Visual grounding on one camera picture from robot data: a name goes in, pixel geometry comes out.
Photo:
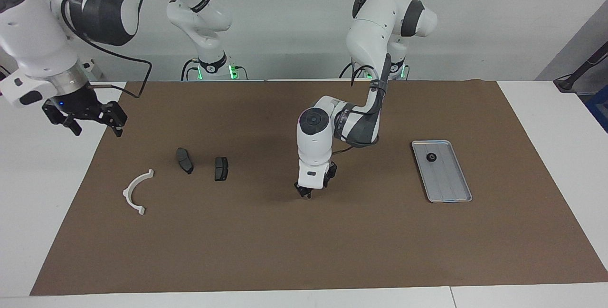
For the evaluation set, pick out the large black bearing gear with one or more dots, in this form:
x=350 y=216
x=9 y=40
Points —
x=431 y=157

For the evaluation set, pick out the blue plastic crate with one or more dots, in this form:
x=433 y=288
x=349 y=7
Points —
x=599 y=113

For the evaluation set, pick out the black floor stand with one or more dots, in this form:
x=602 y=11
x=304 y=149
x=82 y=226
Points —
x=577 y=75

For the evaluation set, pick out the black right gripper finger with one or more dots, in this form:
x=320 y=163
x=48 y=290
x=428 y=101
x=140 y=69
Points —
x=118 y=115
x=72 y=125

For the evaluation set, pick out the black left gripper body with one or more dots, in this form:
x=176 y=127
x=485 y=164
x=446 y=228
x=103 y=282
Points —
x=331 y=175

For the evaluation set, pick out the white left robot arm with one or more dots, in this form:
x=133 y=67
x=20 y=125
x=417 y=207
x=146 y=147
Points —
x=313 y=146

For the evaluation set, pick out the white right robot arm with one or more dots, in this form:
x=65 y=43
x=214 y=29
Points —
x=33 y=37

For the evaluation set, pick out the short dark brake pad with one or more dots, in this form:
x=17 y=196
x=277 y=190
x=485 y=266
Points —
x=221 y=169

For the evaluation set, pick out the long dark brake pad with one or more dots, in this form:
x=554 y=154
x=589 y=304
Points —
x=185 y=160

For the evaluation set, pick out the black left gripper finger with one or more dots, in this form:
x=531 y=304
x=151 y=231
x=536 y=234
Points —
x=299 y=191
x=308 y=194

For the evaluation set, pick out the white semicircular plastic bracket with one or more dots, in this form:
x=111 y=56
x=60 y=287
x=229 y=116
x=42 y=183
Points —
x=129 y=195

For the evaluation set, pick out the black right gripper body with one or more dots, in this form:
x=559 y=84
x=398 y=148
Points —
x=78 y=106

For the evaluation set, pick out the silver metal compartment tray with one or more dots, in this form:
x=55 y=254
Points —
x=446 y=179

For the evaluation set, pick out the brown table mat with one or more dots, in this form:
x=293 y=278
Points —
x=285 y=241

